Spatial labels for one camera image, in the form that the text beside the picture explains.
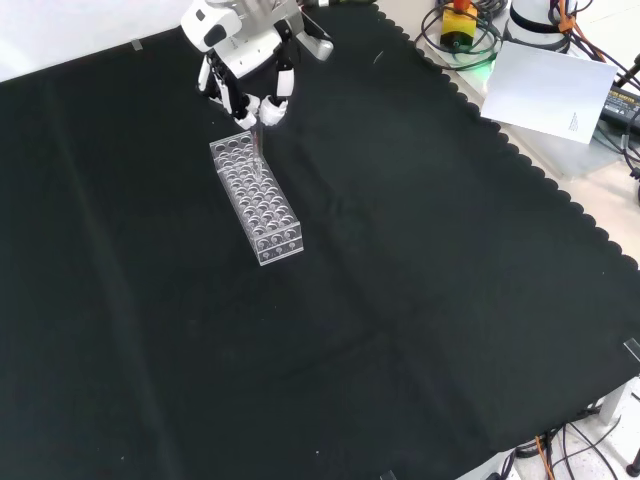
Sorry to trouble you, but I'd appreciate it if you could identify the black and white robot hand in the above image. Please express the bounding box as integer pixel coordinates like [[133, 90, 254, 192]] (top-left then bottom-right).
[[180, 0, 301, 132]]

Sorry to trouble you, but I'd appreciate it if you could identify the clear glass test tube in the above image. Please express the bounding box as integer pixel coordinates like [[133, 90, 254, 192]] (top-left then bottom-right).
[[249, 122, 265, 184]]

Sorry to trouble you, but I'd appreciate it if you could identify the clear acrylic test tube rack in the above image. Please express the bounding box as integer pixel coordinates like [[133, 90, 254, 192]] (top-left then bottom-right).
[[208, 132, 305, 267]]

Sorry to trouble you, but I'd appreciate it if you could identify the yellow stop button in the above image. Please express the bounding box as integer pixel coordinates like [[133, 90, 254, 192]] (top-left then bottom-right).
[[439, 0, 482, 49]]

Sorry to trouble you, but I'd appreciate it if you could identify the black bench cloth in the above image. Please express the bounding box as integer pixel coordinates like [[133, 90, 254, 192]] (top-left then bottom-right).
[[0, 0, 640, 480]]

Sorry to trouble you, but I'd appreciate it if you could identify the pale white board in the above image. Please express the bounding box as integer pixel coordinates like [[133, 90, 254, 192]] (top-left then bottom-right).
[[479, 40, 620, 146]]

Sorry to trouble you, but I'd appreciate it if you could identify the black power adapter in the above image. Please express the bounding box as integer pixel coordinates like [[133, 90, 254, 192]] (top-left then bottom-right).
[[597, 84, 640, 124]]

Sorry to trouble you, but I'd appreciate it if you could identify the coiled black cable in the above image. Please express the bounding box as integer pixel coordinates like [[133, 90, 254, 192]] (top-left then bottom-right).
[[418, 0, 504, 71]]

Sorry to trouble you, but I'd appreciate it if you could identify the orange cable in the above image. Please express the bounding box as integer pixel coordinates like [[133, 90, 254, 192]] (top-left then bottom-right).
[[533, 433, 556, 480]]

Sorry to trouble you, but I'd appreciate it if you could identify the white bench leg bracket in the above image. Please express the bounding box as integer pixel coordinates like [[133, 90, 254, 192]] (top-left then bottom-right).
[[598, 375, 640, 427]]

